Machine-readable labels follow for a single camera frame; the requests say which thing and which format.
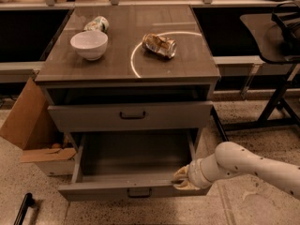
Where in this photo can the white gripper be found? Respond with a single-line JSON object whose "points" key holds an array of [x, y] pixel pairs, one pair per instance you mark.
{"points": [[194, 174]]}

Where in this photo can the grey drawer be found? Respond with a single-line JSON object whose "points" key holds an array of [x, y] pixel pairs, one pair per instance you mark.
{"points": [[134, 116], [120, 165]]}

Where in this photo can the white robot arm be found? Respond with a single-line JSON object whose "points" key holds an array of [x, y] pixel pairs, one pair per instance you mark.
{"points": [[231, 159]]}

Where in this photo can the grey top drawer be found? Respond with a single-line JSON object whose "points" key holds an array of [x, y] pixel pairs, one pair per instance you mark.
{"points": [[134, 116]]}

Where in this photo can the grey drawer cabinet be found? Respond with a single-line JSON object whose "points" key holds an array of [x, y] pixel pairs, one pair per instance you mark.
{"points": [[126, 72]]}

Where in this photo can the crushed metal can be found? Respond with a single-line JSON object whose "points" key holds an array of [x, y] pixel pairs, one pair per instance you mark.
{"points": [[162, 46]]}

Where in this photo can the black bar on floor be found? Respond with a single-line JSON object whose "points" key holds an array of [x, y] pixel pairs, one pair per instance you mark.
{"points": [[28, 201]]}

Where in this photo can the white ceramic bowl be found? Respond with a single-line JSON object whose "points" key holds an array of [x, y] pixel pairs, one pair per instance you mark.
{"points": [[90, 45]]}

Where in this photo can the brown cardboard box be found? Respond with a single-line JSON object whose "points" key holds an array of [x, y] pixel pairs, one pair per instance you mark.
{"points": [[30, 127]]}

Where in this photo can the black side table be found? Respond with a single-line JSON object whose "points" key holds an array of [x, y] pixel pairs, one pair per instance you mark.
{"points": [[277, 38]]}

